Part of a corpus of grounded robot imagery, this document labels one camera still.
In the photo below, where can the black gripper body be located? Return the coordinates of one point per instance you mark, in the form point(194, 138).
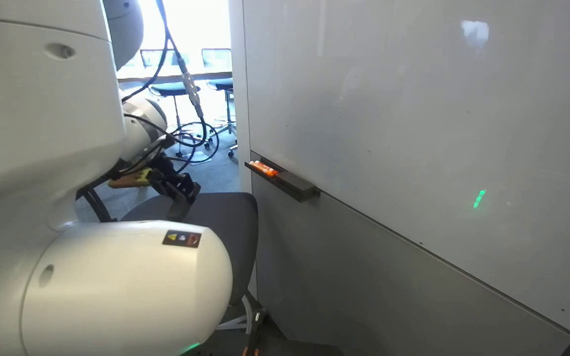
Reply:
point(162, 172)

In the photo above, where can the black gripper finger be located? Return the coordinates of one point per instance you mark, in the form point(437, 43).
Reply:
point(188, 188)

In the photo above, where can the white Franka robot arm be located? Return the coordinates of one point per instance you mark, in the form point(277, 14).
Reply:
point(47, 164)

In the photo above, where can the orange marker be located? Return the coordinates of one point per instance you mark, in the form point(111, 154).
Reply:
point(263, 168)

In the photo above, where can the black marker tray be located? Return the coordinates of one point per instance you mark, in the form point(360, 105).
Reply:
point(295, 186)

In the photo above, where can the large wall whiteboard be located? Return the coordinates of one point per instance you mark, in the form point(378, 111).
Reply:
point(429, 99)

